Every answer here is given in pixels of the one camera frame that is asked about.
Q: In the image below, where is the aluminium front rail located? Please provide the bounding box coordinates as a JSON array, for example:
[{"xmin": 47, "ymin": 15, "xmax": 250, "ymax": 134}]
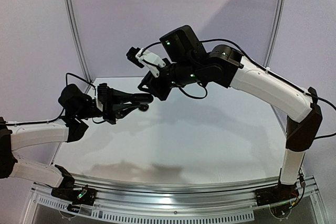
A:
[{"xmin": 30, "ymin": 174, "xmax": 320, "ymax": 209}]

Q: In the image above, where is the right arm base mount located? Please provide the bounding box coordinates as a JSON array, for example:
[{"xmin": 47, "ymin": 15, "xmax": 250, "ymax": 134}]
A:
[{"xmin": 254, "ymin": 184, "xmax": 299, "ymax": 206}]

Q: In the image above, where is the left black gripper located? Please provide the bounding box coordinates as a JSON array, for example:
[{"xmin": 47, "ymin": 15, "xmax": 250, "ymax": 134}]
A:
[{"xmin": 76, "ymin": 86, "xmax": 140, "ymax": 124}]

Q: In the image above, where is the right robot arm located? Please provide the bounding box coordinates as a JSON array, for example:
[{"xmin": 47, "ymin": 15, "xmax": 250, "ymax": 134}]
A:
[{"xmin": 135, "ymin": 25, "xmax": 322, "ymax": 201}]

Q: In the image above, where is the right aluminium frame post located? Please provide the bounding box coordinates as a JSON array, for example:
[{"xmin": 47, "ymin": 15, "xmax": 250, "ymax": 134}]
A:
[{"xmin": 262, "ymin": 0, "xmax": 285, "ymax": 67}]

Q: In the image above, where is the black oval charging case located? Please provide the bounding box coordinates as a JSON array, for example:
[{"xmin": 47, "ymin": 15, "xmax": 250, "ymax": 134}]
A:
[{"xmin": 128, "ymin": 93, "xmax": 154, "ymax": 104}]

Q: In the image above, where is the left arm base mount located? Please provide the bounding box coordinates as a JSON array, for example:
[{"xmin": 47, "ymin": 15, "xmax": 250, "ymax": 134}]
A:
[{"xmin": 51, "ymin": 183, "xmax": 98, "ymax": 206}]

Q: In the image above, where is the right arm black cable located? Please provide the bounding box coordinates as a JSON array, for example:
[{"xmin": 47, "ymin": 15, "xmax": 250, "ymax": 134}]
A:
[{"xmin": 141, "ymin": 38, "xmax": 336, "ymax": 138}]

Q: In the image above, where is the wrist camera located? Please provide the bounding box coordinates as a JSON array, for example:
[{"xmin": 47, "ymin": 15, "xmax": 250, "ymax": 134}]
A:
[
  {"xmin": 126, "ymin": 47, "xmax": 166, "ymax": 78},
  {"xmin": 95, "ymin": 83, "xmax": 108, "ymax": 111}
]

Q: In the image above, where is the aluminium frame post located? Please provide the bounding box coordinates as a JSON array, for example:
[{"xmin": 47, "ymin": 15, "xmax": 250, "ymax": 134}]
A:
[
  {"xmin": 65, "ymin": 0, "xmax": 92, "ymax": 81},
  {"xmin": 262, "ymin": 0, "xmax": 285, "ymax": 67}
]

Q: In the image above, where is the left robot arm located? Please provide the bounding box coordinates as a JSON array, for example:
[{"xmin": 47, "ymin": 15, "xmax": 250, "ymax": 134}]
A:
[{"xmin": 1, "ymin": 83, "xmax": 153, "ymax": 200}]

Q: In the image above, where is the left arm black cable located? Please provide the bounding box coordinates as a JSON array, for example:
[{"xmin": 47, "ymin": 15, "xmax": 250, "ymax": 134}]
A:
[{"xmin": 65, "ymin": 73, "xmax": 97, "ymax": 91}]

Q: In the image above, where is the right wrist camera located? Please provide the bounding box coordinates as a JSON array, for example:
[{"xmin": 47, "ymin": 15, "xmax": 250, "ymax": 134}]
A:
[{"xmin": 126, "ymin": 47, "xmax": 166, "ymax": 78}]

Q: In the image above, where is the left aluminium frame post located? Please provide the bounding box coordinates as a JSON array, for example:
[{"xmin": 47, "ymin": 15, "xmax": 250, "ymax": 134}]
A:
[{"xmin": 65, "ymin": 0, "xmax": 92, "ymax": 81}]

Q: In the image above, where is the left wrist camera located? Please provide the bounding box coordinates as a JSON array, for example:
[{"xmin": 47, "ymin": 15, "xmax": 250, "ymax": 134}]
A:
[{"xmin": 95, "ymin": 83, "xmax": 108, "ymax": 111}]

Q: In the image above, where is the glossy black charging case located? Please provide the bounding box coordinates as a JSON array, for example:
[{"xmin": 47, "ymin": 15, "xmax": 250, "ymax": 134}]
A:
[{"xmin": 139, "ymin": 104, "xmax": 149, "ymax": 112}]

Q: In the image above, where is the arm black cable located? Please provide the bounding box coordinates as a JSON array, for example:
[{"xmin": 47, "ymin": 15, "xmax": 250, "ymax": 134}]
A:
[
  {"xmin": 65, "ymin": 73, "xmax": 97, "ymax": 91},
  {"xmin": 141, "ymin": 38, "xmax": 336, "ymax": 138}
]

